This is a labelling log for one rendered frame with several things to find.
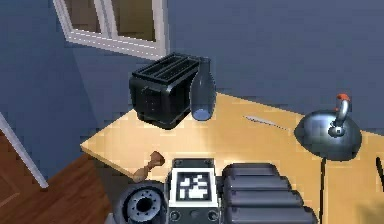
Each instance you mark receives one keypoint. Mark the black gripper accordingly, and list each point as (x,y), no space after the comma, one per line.
(144,206)

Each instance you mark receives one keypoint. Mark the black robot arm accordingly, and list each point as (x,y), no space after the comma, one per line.
(253,196)

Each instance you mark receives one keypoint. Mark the brown wooden stamp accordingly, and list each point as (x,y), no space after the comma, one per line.
(150,166)

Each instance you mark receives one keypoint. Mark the black toaster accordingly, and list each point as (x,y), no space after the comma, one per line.
(163,91)

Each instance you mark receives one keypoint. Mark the light wooden table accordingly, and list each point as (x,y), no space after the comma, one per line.
(253,146)

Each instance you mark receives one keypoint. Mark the dark blue glass bottle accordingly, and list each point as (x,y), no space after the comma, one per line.
(202,91)

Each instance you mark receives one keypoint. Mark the silver knife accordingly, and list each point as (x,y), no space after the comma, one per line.
(265,121)

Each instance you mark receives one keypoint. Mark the white framed window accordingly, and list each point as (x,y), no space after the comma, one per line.
(113,25)

